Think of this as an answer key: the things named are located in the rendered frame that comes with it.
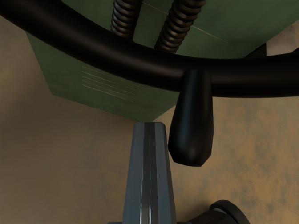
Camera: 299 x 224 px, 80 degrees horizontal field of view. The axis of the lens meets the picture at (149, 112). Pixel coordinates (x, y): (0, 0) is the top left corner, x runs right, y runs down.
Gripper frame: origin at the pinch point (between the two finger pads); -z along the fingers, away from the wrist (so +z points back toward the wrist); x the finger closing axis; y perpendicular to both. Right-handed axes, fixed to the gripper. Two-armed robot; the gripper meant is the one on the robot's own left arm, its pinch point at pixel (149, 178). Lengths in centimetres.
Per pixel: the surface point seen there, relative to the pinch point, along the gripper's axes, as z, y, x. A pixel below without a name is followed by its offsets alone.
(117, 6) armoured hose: -13.1, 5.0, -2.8
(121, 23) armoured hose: -13.3, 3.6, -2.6
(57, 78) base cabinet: -48, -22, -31
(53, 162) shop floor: -36, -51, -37
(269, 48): -25.6, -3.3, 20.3
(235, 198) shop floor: -37, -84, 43
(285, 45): -27.9, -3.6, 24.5
